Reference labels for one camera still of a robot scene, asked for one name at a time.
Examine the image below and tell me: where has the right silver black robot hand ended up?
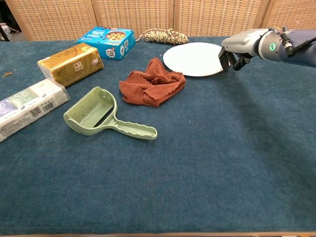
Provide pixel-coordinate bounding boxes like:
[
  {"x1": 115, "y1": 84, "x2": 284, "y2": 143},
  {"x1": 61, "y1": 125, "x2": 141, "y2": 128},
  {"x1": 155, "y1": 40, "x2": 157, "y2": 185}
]
[{"x1": 218, "y1": 29, "x2": 269, "y2": 72}]

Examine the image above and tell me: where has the rust brown cloth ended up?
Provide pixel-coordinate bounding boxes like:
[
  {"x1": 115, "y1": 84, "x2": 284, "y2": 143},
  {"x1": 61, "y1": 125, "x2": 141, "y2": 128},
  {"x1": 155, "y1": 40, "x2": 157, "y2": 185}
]
[{"x1": 118, "y1": 57, "x2": 186, "y2": 108}]

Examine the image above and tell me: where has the woven wicker folding screen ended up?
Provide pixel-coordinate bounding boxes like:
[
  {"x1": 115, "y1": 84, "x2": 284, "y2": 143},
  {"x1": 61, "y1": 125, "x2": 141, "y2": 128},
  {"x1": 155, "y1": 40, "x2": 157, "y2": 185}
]
[{"x1": 4, "y1": 0, "x2": 316, "y2": 41}]

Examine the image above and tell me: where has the blue cookie box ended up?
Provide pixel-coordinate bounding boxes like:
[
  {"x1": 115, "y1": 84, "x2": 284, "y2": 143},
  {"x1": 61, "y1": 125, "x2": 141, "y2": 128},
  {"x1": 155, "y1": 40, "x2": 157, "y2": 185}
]
[{"x1": 77, "y1": 26, "x2": 136, "y2": 61}]

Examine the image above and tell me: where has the dark blue table cloth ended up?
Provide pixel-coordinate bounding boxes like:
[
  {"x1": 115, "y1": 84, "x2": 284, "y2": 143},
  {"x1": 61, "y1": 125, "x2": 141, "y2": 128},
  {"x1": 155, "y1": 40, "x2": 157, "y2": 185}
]
[{"x1": 0, "y1": 34, "x2": 316, "y2": 235}]

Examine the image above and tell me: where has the gold tissue pack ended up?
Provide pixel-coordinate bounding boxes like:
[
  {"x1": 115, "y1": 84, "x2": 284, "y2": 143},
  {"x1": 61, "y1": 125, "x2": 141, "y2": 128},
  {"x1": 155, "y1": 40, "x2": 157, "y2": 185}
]
[{"x1": 37, "y1": 42, "x2": 104, "y2": 87}]

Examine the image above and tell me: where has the green plastic scoop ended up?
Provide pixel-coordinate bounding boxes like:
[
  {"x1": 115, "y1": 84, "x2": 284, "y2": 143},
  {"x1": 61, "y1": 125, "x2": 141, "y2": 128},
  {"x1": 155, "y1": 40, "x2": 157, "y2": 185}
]
[{"x1": 63, "y1": 86, "x2": 158, "y2": 141}]

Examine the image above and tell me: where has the clear wrapped pocket tissue multipack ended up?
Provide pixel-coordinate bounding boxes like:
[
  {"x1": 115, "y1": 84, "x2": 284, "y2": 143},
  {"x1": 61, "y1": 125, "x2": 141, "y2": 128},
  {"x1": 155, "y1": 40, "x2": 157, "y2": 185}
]
[{"x1": 0, "y1": 78, "x2": 71, "y2": 143}]

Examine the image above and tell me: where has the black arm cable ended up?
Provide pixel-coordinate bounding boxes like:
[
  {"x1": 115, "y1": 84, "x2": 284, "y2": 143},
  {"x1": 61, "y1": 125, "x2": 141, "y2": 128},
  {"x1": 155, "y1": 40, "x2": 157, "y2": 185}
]
[{"x1": 281, "y1": 26, "x2": 316, "y2": 59}]

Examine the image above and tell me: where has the coiled beige patterned rope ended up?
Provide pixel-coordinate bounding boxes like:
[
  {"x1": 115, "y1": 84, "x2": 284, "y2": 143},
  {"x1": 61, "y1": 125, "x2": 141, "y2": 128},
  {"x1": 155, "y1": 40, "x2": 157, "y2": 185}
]
[{"x1": 135, "y1": 28, "x2": 189, "y2": 45}]

